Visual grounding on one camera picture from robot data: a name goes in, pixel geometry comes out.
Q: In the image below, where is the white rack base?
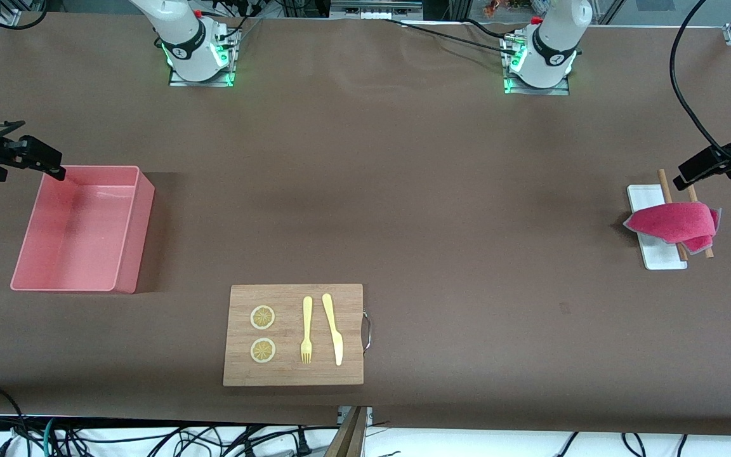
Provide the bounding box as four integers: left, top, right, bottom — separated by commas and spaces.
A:
627, 184, 688, 270

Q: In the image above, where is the lemon slice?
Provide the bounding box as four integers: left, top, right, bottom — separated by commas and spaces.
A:
250, 305, 276, 331
250, 338, 277, 364

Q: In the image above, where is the wooden beam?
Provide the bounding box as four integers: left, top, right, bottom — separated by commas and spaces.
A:
325, 406, 369, 457

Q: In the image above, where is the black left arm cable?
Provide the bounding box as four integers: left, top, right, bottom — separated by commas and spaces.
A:
669, 0, 731, 167

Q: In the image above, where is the black cable on table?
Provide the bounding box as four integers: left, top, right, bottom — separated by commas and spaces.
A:
383, 18, 522, 58

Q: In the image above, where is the wooden rack rod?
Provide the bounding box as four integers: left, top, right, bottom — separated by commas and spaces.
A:
687, 184, 715, 259
657, 168, 690, 262

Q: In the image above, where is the grey power strip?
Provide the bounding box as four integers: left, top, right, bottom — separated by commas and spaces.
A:
330, 0, 425, 20

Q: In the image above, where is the red cloth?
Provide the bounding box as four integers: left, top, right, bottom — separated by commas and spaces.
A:
622, 202, 721, 256

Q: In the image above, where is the metal table bracket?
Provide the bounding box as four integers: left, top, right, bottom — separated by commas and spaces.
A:
338, 406, 374, 427

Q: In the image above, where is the wooden cutting board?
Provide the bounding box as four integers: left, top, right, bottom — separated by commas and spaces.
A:
223, 284, 372, 387

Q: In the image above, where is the brown table cover sheet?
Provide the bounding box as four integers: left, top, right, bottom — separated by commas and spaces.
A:
0, 11, 731, 437

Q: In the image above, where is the pink plastic bin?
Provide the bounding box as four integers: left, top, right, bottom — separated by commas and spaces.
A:
10, 165, 155, 295

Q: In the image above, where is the yellow plastic fork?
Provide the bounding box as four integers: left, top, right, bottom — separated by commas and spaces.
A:
300, 296, 314, 364

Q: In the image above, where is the yellow plastic knife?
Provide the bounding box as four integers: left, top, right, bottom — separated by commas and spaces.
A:
322, 293, 344, 367

